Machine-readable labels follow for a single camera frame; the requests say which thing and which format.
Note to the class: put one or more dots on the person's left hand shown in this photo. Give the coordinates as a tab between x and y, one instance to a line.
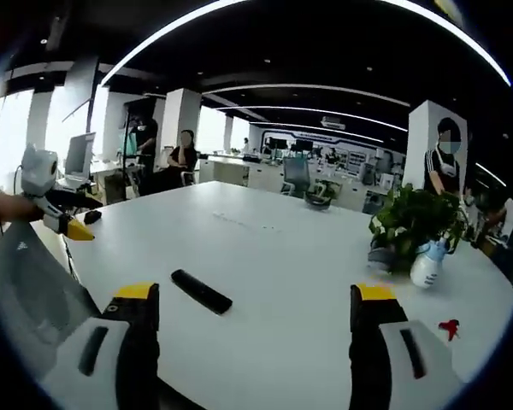
13	208

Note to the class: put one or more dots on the white ceiling air conditioner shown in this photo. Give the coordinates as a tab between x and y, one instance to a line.
333	123

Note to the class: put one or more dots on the long ceiling light strip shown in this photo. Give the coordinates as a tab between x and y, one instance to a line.
110	77

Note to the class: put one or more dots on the black cylinder speaker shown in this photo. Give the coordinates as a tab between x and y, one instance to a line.
92	216

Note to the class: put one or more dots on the grey mesh office chair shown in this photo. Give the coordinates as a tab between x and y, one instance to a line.
295	171

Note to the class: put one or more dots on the grey computer monitor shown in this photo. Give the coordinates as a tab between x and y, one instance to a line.
79	156

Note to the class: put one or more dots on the person's white mesh clothing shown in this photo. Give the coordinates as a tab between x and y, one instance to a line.
30	282

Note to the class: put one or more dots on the grey plant pot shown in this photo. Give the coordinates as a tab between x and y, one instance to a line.
378	258

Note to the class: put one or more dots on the green potted plant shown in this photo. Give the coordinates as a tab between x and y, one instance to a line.
414	222

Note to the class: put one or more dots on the black remote control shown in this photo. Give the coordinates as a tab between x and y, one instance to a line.
201	292

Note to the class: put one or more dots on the small red object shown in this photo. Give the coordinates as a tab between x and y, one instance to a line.
449	326

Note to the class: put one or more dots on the white neck-worn device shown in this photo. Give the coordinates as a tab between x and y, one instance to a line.
449	168

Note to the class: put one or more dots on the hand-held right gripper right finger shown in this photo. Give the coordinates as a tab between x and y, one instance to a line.
393	350

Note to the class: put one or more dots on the grey curved object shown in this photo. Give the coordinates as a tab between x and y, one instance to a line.
316	200

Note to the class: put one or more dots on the white office desk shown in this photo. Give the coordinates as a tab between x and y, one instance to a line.
222	173

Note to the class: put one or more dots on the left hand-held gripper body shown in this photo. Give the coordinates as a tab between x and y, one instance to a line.
38	171

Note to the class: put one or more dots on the white spray bottle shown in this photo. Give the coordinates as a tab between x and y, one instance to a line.
427	269

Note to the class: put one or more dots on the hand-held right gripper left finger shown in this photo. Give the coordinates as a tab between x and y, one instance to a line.
111	346

